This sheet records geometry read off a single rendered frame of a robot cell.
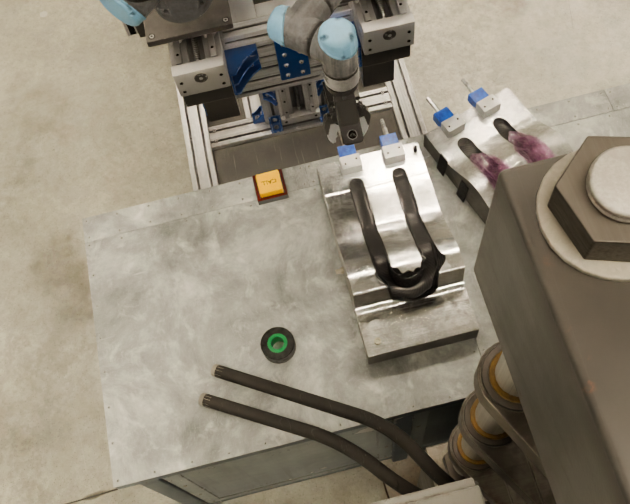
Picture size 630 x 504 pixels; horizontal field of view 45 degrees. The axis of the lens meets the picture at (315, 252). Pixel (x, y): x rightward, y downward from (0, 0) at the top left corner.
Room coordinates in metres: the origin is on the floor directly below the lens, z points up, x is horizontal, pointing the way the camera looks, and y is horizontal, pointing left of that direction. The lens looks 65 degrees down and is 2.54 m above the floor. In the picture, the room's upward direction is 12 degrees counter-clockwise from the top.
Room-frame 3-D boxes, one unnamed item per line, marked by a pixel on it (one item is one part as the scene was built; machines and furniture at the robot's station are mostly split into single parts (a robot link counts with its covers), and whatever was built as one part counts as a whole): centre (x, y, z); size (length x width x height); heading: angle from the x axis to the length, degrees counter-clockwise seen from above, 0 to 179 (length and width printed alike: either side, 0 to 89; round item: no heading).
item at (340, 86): (0.99, -0.13, 1.23); 0.08 x 0.08 x 0.05
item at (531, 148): (0.85, -0.53, 0.90); 0.26 x 0.18 x 0.08; 20
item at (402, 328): (0.75, -0.19, 0.87); 0.50 x 0.26 x 0.14; 3
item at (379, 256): (0.76, -0.20, 0.92); 0.35 x 0.16 x 0.09; 3
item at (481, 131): (0.85, -0.54, 0.86); 0.50 x 0.26 x 0.11; 20
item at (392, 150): (1.02, -0.24, 0.89); 0.13 x 0.05 x 0.05; 2
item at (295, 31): (1.07, -0.07, 1.31); 0.11 x 0.11 x 0.08; 48
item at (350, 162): (1.01, -0.13, 0.89); 0.13 x 0.05 x 0.05; 3
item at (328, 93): (1.00, -0.13, 1.15); 0.09 x 0.08 x 0.12; 3
